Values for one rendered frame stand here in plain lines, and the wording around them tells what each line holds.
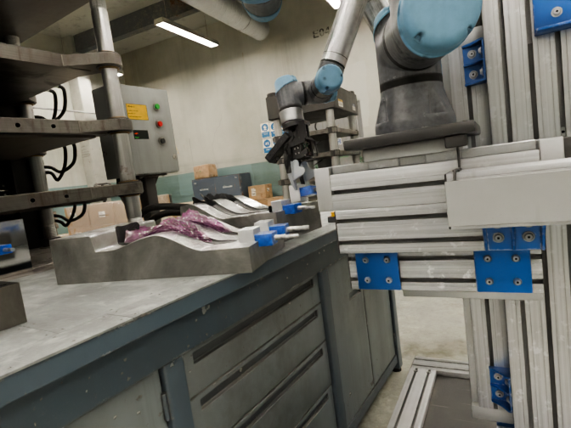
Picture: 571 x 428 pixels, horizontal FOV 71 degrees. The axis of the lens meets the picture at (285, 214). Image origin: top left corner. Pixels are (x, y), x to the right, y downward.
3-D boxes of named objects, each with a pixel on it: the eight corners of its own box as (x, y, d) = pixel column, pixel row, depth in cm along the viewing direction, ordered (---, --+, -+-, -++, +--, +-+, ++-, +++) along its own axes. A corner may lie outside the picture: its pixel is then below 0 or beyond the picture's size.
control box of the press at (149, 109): (217, 376, 206) (172, 87, 191) (172, 410, 180) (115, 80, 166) (187, 369, 218) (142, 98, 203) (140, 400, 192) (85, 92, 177)
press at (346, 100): (375, 223, 641) (361, 93, 621) (350, 244, 503) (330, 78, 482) (320, 227, 681) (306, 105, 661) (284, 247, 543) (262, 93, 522)
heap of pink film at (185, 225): (236, 230, 106) (232, 201, 105) (206, 244, 89) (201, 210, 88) (152, 239, 113) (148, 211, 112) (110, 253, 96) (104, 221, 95)
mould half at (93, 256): (285, 246, 107) (279, 205, 106) (252, 273, 82) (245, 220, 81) (127, 259, 120) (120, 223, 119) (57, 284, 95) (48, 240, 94)
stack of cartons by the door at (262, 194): (296, 221, 811) (291, 180, 802) (289, 223, 781) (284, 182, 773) (259, 224, 847) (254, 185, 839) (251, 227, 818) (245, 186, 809)
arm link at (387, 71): (431, 83, 83) (425, 16, 81) (456, 66, 69) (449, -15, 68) (373, 92, 83) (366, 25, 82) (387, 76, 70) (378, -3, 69)
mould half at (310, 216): (322, 227, 133) (317, 187, 131) (279, 244, 111) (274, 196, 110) (212, 232, 160) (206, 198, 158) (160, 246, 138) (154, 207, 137)
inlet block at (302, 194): (335, 194, 122) (332, 177, 122) (327, 194, 118) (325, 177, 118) (299, 203, 129) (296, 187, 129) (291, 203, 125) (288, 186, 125)
